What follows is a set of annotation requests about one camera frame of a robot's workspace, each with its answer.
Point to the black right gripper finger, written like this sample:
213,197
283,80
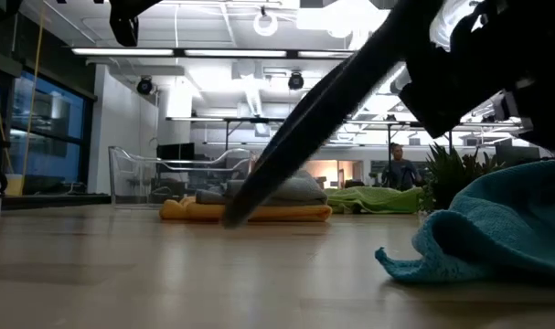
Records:
313,119

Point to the grey microfiber towel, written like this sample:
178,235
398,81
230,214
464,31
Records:
300,189

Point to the orange microfiber towel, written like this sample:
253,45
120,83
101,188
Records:
286,214

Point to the lime green microfiber towel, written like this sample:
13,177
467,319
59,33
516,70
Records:
373,201

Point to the teal microfiber towel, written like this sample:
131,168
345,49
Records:
487,228

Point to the black ceiling spotlight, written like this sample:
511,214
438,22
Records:
144,86
295,81

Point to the long ceiling light bar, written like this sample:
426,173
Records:
213,53

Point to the person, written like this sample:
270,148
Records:
400,171

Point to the dark computer monitor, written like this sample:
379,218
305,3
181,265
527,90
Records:
515,153
176,151

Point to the white round ceiling lamp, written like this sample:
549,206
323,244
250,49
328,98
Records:
265,25

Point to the potted succulent plant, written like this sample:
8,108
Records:
451,178

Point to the clear plastic bin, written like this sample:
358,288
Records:
126,183

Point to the yellow bucket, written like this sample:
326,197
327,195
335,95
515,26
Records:
15,185

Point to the black trestle frame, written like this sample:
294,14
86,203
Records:
240,119

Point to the black aluminium table frame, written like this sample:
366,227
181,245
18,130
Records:
53,201

